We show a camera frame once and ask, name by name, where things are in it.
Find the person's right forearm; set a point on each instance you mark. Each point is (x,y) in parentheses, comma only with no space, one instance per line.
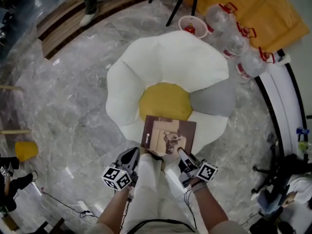
(209,208)

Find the yellow plastic bin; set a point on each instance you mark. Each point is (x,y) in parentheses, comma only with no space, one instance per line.
(26,151)

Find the white flower-shaped floor cushion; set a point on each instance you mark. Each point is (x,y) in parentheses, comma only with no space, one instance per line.
(170,57)

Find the white curved ledge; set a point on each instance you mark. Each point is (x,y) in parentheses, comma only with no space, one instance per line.
(282,101)

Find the person's white trousers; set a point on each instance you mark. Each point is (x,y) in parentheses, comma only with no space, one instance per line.
(151,191)

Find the dark wooden table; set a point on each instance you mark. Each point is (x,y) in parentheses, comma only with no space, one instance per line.
(52,227)

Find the brown picture book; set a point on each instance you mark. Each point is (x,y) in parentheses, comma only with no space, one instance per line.
(168,133)

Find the beige wristband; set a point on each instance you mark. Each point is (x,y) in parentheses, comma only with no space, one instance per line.
(201,186)

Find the person's left forearm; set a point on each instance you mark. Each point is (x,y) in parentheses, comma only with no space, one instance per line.
(114,208)

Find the small red object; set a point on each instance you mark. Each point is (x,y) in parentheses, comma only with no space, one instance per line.
(189,28)

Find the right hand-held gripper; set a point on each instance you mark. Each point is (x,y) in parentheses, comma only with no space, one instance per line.
(207,171)

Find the white rack with wooden legs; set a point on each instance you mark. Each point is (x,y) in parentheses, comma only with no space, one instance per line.
(14,131)

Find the person's white shirt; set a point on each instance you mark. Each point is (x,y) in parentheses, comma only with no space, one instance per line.
(226,228)

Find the yellow padded board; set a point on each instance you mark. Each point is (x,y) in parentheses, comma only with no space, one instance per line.
(268,13)

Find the wooden step platform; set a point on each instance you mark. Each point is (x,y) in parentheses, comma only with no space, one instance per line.
(68,16)

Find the small blue object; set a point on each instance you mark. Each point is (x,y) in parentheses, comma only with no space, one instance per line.
(302,131)

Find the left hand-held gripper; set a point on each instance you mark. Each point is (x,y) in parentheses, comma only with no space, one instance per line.
(116,178)

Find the black office chair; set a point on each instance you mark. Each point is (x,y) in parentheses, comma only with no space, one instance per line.
(275,172)

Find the grey cushion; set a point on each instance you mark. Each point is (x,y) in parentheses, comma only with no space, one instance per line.
(213,99)

